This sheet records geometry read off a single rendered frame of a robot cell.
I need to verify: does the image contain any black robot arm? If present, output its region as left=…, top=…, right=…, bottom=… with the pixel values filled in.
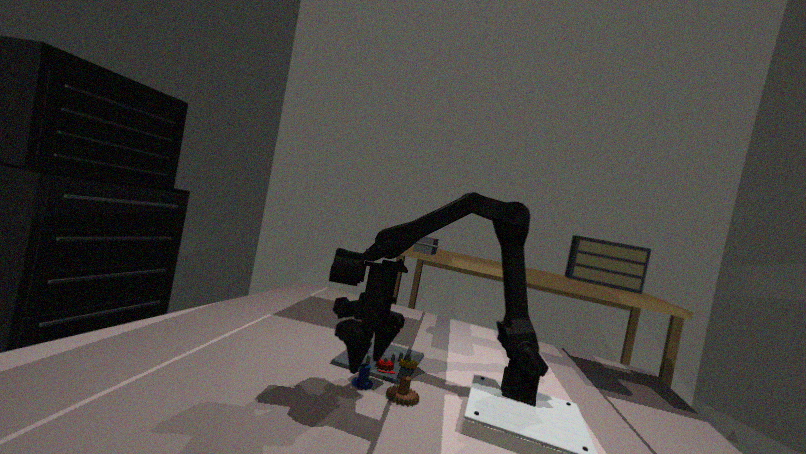
left=329, top=192, right=549, bottom=407

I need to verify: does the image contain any red gear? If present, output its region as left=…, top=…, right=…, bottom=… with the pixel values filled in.
left=376, top=359, right=394, bottom=370

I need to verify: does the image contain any brown toothed gear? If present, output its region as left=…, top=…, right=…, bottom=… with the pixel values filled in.
left=386, top=375, right=419, bottom=407

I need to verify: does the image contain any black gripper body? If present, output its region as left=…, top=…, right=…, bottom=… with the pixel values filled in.
left=335, top=288, right=405, bottom=345

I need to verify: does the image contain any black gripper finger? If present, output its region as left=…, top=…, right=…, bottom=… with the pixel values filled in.
left=339, top=338, right=372, bottom=374
left=373, top=327, right=400, bottom=362

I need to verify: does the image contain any dark blue gear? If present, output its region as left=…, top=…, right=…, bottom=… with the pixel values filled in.
left=352, top=364, right=373, bottom=390

